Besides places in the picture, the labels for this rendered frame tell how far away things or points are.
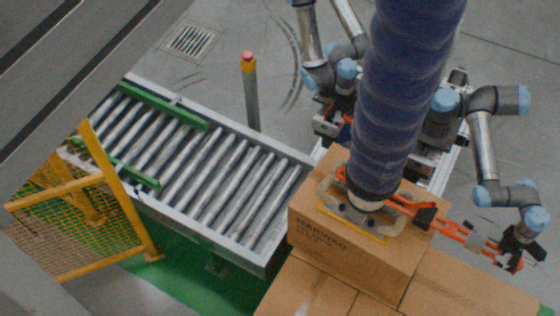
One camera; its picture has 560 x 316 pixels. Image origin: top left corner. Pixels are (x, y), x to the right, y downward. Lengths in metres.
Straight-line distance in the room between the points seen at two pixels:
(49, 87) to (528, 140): 4.01
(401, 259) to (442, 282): 0.62
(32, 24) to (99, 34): 0.05
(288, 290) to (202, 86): 1.96
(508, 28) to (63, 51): 4.68
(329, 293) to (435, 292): 0.53
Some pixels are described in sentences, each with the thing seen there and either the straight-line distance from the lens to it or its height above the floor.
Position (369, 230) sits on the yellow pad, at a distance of 2.35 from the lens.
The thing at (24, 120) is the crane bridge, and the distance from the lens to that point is 0.31.
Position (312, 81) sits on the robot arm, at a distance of 2.58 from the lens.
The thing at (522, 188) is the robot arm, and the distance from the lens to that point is 2.08.
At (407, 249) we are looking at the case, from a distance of 2.37.
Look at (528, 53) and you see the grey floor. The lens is 4.76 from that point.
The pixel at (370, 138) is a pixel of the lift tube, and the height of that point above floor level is 1.71.
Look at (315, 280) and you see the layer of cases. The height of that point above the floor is 0.54.
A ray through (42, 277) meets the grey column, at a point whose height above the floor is 0.99.
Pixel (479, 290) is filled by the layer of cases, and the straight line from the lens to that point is 2.97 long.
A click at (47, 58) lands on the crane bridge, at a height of 3.01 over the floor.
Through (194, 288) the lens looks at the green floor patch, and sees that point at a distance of 3.44.
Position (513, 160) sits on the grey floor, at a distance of 4.08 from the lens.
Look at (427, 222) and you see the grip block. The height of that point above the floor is 1.22.
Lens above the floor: 3.21
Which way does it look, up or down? 58 degrees down
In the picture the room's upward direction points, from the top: 2 degrees counter-clockwise
